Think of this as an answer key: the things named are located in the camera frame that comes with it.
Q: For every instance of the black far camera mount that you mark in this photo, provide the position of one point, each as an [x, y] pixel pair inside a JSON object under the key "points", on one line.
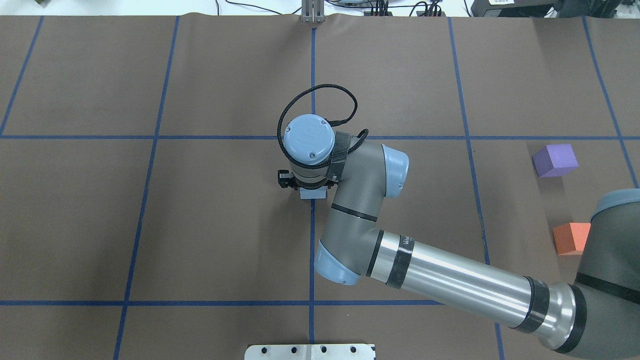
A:
{"points": [[287, 179]]}

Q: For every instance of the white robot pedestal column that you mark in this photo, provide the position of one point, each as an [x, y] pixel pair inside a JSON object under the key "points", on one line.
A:
{"points": [[331, 351]]}

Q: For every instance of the light blue foam block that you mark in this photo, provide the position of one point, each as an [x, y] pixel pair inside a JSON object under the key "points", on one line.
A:
{"points": [[310, 194]]}

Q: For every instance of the orange foam block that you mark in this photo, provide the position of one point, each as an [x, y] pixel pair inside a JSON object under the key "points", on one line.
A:
{"points": [[570, 238]]}

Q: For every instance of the purple foam block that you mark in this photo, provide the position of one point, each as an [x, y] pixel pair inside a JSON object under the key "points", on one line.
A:
{"points": [[555, 160]]}

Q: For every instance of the brown paper table cover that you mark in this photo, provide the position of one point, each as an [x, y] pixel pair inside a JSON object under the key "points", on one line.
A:
{"points": [[140, 214]]}

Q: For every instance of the aluminium frame post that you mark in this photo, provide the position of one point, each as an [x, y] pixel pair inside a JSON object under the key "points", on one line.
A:
{"points": [[313, 11]]}

